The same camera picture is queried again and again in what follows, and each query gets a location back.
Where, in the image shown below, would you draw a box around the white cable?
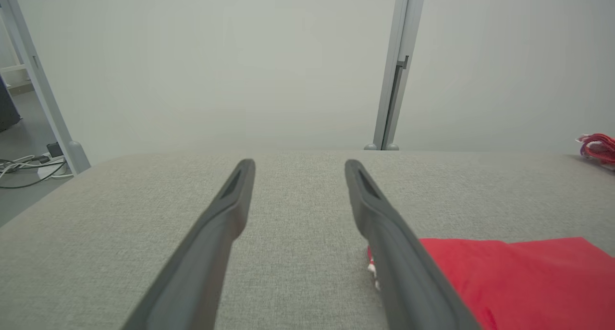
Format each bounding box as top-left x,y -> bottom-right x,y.
0,153 -> 73,179

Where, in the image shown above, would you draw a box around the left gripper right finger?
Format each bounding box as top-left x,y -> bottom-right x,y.
344,159 -> 482,330

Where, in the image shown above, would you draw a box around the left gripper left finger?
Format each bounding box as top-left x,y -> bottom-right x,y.
123,159 -> 256,330

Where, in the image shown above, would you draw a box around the red shirt white sleeves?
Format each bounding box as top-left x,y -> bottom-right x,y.
367,237 -> 615,330

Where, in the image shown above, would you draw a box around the cables and power strip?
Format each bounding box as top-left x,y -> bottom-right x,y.
0,155 -> 68,190

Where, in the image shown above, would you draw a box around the red shorts white trim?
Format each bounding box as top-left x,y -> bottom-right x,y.
576,133 -> 615,165

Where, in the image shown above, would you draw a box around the grey partition post two feet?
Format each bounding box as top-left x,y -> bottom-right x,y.
364,0 -> 428,151

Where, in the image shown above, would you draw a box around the grey partition end post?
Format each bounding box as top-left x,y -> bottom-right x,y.
0,0 -> 91,176

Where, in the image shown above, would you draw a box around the white shelf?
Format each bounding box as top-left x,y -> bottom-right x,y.
0,63 -> 30,88

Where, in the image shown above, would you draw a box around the white power strip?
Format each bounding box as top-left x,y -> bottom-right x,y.
37,156 -> 69,179

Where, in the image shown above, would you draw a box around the dark grey cabinet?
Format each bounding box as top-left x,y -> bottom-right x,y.
0,75 -> 22,133

